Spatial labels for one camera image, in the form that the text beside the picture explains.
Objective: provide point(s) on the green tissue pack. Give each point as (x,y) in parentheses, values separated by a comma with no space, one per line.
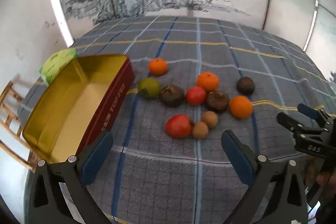
(55,64)

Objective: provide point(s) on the green mandarin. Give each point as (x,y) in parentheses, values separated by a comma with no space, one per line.
(149,87)

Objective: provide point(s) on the orange mandarin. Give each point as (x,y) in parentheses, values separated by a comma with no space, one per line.
(157,66)
(208,81)
(241,107)

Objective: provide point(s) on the red round fruit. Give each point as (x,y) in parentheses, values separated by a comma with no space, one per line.
(178,126)
(195,95)

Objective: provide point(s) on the tan longan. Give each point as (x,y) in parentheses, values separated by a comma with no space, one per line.
(209,119)
(200,130)

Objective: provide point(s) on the wooden chair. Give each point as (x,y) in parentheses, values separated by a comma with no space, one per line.
(8,108)

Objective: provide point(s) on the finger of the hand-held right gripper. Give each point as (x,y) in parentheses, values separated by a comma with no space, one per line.
(307,109)
(287,122)

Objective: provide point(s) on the red and gold tin box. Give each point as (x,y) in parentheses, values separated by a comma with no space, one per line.
(71,108)

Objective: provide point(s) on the blue plaid tablecloth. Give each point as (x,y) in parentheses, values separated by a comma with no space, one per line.
(170,174)

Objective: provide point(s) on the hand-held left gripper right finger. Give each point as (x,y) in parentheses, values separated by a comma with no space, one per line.
(236,155)

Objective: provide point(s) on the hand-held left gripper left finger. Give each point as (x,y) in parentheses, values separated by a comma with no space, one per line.
(94,158)

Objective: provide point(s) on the person's right hand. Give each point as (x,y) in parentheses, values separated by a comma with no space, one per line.
(325,178)

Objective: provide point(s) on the dark brown mangosteen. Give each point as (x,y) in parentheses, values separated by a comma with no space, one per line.
(218,101)
(246,85)
(172,95)

